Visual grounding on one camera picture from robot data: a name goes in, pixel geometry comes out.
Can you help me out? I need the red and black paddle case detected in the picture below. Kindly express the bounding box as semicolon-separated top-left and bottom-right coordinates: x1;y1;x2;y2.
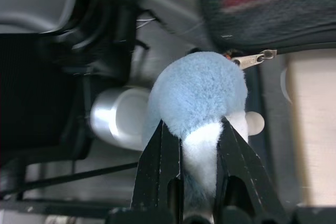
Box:
198;0;336;56

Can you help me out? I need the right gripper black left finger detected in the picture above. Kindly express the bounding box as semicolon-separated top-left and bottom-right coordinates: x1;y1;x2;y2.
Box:
130;121;184;210

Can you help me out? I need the silver zipper pull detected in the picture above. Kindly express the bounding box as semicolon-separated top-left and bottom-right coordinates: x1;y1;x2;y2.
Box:
230;49;278;70

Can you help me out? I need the black metal stand frame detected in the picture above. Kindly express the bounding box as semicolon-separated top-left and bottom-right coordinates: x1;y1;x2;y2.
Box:
0;161;140;209

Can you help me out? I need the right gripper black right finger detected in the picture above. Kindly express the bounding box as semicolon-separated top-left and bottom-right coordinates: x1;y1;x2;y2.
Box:
214;115;289;218

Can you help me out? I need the blue and white pom-pom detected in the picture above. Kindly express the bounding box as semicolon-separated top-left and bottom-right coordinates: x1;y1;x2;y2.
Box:
142;51;250;221

